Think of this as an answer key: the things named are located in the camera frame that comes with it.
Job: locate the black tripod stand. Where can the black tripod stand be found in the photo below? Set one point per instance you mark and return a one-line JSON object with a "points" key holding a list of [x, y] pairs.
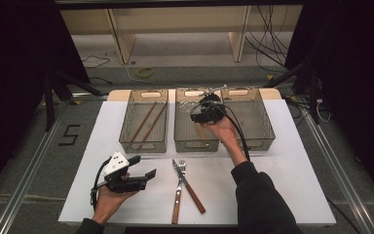
{"points": [[49, 104]]}

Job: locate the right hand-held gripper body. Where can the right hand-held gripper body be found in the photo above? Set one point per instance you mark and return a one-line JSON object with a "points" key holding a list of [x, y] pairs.
{"points": [[209, 110]]}

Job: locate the clear grey plastic bin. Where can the clear grey plastic bin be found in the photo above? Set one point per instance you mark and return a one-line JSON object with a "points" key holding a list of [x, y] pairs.
{"points": [[185, 130], [146, 125], [256, 117]]}

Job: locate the brown wooden chopstick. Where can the brown wooden chopstick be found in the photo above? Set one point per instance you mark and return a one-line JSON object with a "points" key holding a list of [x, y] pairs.
{"points": [[143, 122], [153, 125]]}

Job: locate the black metal stand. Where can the black metal stand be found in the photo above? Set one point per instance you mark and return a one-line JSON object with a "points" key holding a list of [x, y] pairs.
{"points": [[313, 97]]}

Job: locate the person's left hand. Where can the person's left hand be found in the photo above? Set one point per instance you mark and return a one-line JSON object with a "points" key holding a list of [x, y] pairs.
{"points": [[108, 203]]}

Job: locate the person's right hand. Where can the person's right hand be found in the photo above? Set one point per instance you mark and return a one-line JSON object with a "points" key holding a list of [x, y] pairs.
{"points": [[224, 131]]}

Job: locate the yellow tape roll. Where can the yellow tape roll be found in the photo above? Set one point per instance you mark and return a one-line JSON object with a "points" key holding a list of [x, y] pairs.
{"points": [[139, 75]]}

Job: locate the light wooden desk frame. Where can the light wooden desk frame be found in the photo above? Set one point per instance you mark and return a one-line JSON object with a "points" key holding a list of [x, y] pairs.
{"points": [[125, 44]]}

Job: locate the aluminium floor rail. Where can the aluminium floor rail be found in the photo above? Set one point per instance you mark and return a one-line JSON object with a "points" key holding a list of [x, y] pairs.
{"points": [[341, 172], [32, 165]]}

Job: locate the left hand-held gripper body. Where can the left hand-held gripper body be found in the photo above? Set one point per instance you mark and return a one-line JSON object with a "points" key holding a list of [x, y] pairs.
{"points": [[123, 185]]}

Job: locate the dark curtain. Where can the dark curtain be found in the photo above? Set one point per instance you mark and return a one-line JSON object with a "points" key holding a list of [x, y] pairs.
{"points": [[13, 81], [357, 81]]}

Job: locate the white table sheet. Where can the white table sheet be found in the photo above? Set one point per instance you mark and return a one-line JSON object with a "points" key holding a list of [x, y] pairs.
{"points": [[214, 191]]}

